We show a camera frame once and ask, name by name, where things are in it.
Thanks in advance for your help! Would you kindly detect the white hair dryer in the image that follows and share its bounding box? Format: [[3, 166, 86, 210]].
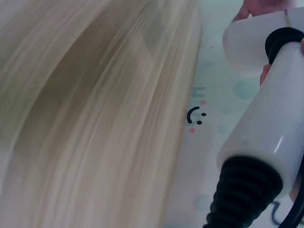
[[206, 6, 304, 228]]

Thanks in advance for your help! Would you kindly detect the person's left hand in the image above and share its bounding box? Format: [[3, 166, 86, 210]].
[[234, 0, 304, 21]]

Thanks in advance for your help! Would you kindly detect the black power cable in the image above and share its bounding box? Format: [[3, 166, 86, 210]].
[[267, 186, 304, 228]]

